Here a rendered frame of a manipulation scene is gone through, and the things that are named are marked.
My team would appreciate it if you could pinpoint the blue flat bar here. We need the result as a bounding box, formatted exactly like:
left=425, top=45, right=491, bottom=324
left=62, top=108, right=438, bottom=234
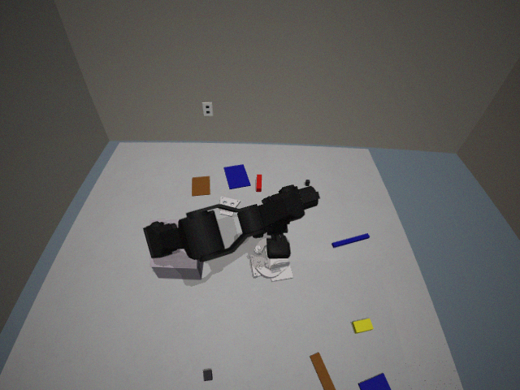
left=331, top=233, right=370, bottom=248

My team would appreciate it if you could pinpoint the brown flat bar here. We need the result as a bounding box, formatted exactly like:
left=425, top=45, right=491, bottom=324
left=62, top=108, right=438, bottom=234
left=310, top=353, right=335, bottom=390

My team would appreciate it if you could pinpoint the yellow rectangular block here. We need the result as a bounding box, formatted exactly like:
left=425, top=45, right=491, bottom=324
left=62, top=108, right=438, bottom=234
left=353, top=318, right=374, bottom=334

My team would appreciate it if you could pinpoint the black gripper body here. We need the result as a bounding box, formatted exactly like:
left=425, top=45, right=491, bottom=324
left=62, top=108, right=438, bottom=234
left=267, top=220, right=291, bottom=259

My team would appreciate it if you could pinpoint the red rectangular block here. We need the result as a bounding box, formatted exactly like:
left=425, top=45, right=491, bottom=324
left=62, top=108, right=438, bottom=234
left=256, top=175, right=262, bottom=192

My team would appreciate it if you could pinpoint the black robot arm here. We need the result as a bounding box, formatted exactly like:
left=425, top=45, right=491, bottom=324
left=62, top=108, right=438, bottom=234
left=143, top=184, right=320, bottom=262

